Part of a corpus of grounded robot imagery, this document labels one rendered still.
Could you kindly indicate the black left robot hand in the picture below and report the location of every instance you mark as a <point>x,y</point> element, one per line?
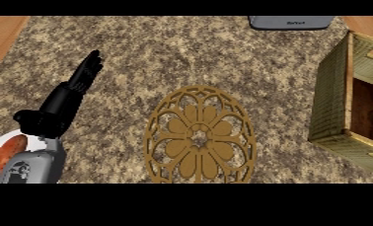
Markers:
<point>59,108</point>

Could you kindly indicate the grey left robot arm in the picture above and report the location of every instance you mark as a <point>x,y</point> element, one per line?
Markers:
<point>34,167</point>

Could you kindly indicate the brown openwork oval placemat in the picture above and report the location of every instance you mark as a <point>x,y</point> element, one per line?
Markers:
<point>199,137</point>

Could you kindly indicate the green wicker basket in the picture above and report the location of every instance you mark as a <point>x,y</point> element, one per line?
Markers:
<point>334,98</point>

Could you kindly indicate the white plate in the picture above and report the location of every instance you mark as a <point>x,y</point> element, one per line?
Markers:
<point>32,144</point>

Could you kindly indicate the orange-brown sausage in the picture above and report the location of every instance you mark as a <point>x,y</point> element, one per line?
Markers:
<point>10,151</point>

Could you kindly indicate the grey appliance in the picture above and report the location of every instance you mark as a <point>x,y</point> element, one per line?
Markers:
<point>290,22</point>

